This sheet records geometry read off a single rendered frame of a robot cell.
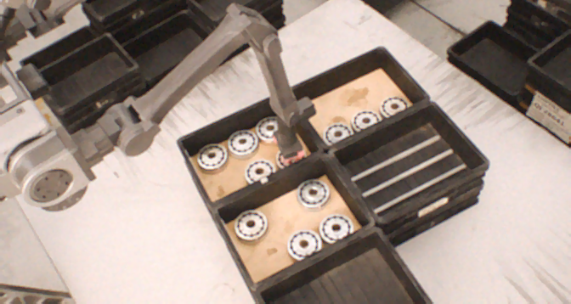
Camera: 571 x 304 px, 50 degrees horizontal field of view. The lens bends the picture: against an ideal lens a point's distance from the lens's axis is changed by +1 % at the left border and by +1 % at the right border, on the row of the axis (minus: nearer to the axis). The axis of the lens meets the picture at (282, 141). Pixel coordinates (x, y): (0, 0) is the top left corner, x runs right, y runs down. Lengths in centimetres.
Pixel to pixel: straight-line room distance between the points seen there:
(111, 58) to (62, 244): 112
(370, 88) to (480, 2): 174
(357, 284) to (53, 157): 92
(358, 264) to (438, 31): 205
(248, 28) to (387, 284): 85
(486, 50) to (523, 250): 136
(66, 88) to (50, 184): 164
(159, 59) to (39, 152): 180
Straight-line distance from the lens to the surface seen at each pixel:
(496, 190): 216
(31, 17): 178
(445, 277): 198
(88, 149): 138
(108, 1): 338
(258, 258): 187
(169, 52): 314
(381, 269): 184
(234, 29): 139
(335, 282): 182
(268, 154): 206
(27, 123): 142
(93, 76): 300
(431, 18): 371
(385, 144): 206
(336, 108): 216
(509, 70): 310
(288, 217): 192
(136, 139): 140
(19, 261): 317
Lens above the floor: 249
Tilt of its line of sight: 53 degrees down
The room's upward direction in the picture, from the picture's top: 10 degrees counter-clockwise
